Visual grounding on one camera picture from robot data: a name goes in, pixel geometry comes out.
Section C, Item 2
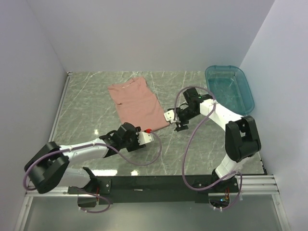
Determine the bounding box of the pink printed t shirt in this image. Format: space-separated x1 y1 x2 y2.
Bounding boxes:
108 77 169 131

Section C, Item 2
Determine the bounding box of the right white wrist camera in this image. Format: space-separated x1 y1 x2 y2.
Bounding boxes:
164 109 178 124

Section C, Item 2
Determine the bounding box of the aluminium frame rail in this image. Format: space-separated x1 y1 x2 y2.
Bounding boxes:
25 175 280 197

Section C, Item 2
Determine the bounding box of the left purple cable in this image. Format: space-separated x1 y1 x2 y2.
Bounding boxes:
23 133 162 214

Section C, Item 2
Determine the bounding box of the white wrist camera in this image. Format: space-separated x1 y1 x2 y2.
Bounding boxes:
138 129 154 145
164 109 178 124

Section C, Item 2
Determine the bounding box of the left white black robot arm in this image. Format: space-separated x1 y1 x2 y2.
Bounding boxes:
24 123 154 194

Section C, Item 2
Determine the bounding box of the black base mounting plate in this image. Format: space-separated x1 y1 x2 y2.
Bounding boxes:
67 175 240 206

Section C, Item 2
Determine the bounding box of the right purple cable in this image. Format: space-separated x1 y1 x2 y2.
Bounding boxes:
173 86 243 211

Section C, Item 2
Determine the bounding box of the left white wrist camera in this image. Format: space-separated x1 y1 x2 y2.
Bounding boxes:
138 129 154 145

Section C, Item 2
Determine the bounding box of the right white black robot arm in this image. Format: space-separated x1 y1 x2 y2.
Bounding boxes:
173 86 261 192

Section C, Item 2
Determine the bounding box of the teal transparent plastic bin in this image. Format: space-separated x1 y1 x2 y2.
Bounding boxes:
205 65 255 116

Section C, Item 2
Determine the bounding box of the purple cable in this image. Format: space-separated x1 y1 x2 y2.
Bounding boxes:
173 86 243 211
23 133 162 214

